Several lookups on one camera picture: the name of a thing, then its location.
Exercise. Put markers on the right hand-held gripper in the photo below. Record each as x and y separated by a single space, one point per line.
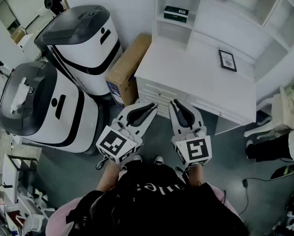
196 149

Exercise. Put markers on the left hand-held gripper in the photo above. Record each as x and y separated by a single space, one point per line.
112 144

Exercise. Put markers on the green tissues pack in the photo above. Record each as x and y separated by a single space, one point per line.
176 13

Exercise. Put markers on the white shelf compartment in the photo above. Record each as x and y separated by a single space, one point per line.
174 1

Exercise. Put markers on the person's left forearm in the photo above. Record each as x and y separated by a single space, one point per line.
110 178

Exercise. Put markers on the person's right forearm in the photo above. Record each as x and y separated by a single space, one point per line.
195 177

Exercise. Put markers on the person's left shoe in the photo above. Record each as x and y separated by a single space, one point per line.
137 158

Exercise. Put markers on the person's shoe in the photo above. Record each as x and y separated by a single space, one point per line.
137 158
158 160

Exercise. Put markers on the brown cardboard box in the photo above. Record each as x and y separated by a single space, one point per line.
127 67

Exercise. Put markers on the person's right shoe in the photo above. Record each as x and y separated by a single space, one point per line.
158 160

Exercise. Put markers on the white delivery robot dark lid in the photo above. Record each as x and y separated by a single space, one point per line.
88 53
70 122

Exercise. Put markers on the person's black shirt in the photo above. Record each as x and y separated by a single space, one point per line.
198 205

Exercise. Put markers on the white ornate chair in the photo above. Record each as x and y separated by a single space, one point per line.
279 117

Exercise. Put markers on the white hutch shelving unit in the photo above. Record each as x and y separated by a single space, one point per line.
223 26

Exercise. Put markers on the black and green bag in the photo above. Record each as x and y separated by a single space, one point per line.
284 172

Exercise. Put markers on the person's pink trousers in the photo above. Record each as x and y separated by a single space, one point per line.
56 220

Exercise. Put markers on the small cardboard box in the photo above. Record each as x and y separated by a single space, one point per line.
18 35

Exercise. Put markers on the white plastic chair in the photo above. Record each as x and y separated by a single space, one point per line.
31 220

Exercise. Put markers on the black picture frame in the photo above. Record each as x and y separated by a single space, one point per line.
227 61

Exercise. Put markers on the black metal frame table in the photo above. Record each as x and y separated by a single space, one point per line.
21 159

